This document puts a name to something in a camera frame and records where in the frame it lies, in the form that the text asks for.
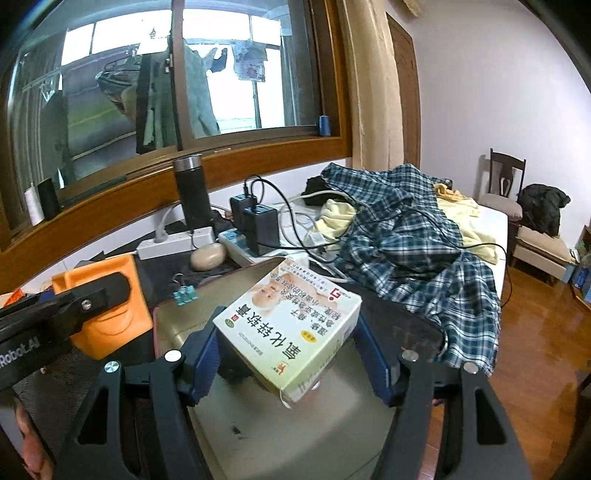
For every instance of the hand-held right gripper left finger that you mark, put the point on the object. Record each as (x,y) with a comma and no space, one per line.
(207,364)

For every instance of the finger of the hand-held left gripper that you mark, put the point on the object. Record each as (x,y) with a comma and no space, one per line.
(101,293)

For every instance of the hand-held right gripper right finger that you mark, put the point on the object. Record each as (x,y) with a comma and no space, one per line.
(375,364)

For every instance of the orange plastic box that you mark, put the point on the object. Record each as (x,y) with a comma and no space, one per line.
(120,327)

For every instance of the grey metal tin container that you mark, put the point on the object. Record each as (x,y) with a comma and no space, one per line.
(332,415)

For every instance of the white green medicine box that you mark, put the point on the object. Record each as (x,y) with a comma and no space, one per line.
(286,332)

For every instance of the person's left hand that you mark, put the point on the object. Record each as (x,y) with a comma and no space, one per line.
(32,438)

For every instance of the teal binder clip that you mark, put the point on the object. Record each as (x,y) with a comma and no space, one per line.
(185,294)

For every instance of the beige pebble-shaped case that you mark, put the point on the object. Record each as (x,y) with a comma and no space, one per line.
(207,257)

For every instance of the black thread spool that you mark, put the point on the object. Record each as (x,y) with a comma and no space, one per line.
(49,198)

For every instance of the white thread spool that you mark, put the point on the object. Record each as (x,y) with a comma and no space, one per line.
(33,203)

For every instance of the white power strip with chargers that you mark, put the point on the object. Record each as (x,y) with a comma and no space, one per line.
(235,247)

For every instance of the blue plaid shirt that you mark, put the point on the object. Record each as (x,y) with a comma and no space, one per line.
(415,244)

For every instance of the black steel-top thermos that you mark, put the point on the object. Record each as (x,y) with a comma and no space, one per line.
(193,198)

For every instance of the large black charger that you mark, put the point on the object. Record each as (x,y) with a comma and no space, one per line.
(262,228)

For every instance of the pale yellow blanket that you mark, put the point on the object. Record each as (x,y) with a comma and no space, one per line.
(334,214)

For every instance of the small black charger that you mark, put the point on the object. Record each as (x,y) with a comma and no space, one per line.
(240,207)

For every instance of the white mattress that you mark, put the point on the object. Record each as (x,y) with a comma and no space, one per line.
(496,235)

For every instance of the black cloth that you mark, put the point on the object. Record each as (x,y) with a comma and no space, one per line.
(316,185)

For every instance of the cushioned wooden chair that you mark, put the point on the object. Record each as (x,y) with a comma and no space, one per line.
(540,244)

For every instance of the dark wooden chair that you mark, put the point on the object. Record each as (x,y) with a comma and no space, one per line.
(505,177)

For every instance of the black bag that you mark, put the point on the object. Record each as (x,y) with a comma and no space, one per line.
(542,207)

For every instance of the blue thread spool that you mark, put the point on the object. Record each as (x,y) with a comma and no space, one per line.
(324,125)

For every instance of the beige curtain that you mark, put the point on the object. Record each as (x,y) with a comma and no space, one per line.
(374,92)

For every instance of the wooden door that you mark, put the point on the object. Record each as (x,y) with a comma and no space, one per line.
(406,92)

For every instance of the wooden window frame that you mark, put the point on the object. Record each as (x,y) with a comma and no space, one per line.
(115,203)

